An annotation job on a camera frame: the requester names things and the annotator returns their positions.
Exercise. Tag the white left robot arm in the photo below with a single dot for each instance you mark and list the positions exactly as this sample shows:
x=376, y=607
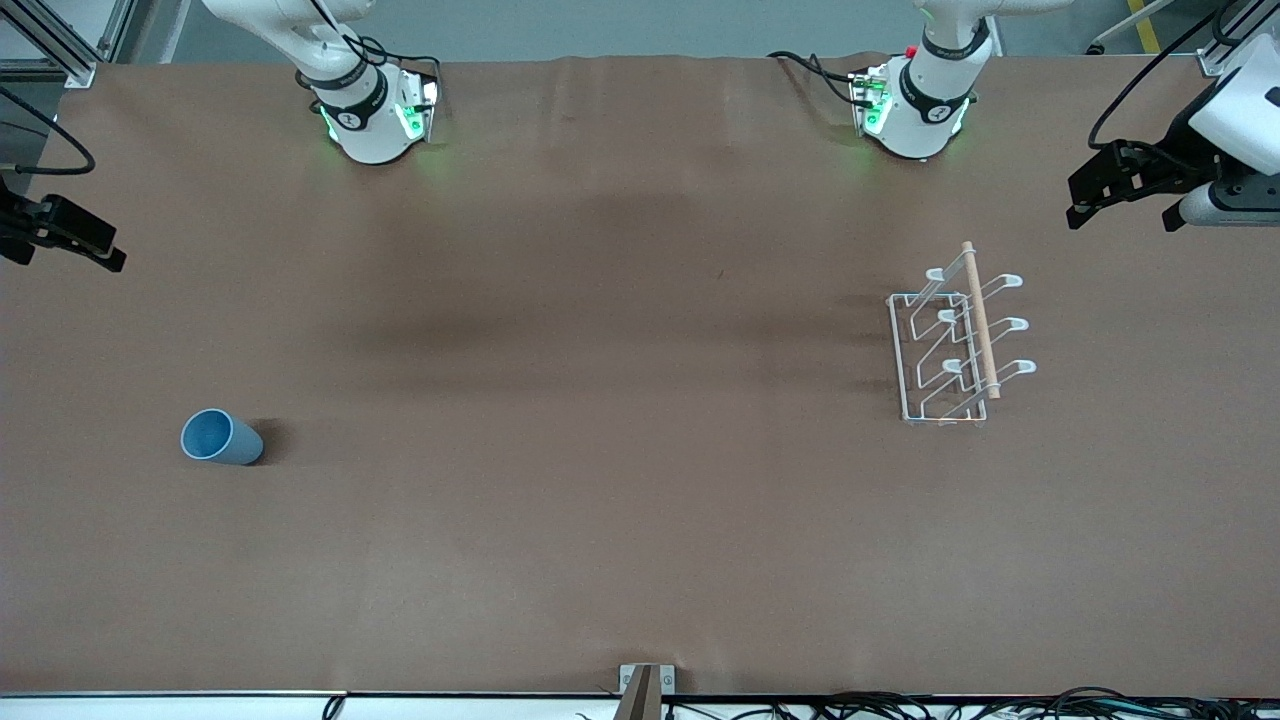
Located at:
x=925, y=110

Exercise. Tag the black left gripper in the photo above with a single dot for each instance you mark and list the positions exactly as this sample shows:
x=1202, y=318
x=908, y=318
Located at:
x=1178, y=157

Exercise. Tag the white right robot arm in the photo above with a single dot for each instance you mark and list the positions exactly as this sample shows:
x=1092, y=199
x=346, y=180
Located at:
x=370, y=130

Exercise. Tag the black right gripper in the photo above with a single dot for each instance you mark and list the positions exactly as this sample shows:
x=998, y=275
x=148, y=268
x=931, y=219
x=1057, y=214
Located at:
x=14, y=226

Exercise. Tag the light blue plastic cup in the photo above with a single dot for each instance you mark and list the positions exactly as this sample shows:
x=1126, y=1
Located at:
x=225, y=440

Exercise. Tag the green-lit arm base control box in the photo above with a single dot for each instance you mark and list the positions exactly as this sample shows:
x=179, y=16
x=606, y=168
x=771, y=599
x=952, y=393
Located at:
x=870, y=100
x=418, y=105

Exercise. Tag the aluminium frame profile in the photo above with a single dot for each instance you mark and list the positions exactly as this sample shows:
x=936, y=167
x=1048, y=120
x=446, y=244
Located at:
x=60, y=55
x=1225, y=50

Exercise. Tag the metal table edge bracket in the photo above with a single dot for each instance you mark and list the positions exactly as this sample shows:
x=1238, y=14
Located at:
x=668, y=678

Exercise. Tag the brown post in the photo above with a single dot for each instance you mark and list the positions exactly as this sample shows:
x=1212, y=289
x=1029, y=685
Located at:
x=640, y=695

